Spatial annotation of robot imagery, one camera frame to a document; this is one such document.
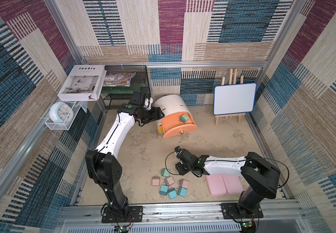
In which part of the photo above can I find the green plug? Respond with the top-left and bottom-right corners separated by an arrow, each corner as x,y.
179,114 -> 190,123
161,169 -> 171,177
177,170 -> 184,176

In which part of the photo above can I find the white round drawer cabinet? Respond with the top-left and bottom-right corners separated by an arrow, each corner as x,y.
154,95 -> 193,124

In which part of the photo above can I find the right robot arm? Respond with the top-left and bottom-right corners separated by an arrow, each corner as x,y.
174,146 -> 281,219

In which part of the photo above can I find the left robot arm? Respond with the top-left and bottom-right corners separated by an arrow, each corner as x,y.
85,104 -> 165,218

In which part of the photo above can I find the pink plug right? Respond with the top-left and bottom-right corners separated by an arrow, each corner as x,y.
180,179 -> 189,189

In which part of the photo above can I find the pink plug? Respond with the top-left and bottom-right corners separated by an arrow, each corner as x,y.
165,177 -> 175,186
152,176 -> 160,186
180,179 -> 189,189

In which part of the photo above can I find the pink plug middle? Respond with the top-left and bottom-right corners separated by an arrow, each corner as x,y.
165,177 -> 175,186

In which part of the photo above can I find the blue plug right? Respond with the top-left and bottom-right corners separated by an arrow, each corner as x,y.
177,186 -> 187,198

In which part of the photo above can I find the blue plug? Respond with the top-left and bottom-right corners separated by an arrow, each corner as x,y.
159,185 -> 169,196
168,188 -> 178,200
177,186 -> 187,198

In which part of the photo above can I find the blue plug middle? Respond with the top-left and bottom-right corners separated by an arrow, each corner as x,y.
168,188 -> 178,200

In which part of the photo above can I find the pink plug left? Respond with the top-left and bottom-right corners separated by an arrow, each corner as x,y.
152,176 -> 160,186

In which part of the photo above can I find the blue plug left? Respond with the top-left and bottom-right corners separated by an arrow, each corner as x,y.
159,185 -> 169,196

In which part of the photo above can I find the pink case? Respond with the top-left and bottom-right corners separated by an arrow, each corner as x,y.
206,174 -> 243,197

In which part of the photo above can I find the green book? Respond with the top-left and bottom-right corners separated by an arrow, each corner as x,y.
101,85 -> 141,95

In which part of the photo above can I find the colourful snack bag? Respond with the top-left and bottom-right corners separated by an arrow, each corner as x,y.
103,72 -> 136,87

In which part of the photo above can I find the white magazine box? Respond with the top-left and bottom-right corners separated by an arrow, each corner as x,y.
57,65 -> 107,102

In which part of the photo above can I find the blue framed whiteboard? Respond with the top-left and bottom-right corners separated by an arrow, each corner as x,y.
213,83 -> 257,116

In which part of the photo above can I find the white alarm clock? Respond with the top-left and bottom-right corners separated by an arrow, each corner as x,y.
49,102 -> 74,124

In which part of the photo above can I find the wooden easel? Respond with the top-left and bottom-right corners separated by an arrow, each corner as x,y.
214,69 -> 245,125

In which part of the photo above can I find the black wire shelf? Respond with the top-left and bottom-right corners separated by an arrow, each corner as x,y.
101,65 -> 152,110

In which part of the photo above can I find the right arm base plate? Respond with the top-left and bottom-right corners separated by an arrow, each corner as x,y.
220,202 -> 264,220

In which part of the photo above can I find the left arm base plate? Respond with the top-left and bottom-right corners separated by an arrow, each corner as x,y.
101,204 -> 143,223

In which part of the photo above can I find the clear wire basket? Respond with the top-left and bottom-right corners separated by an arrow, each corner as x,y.
41,101 -> 87,131

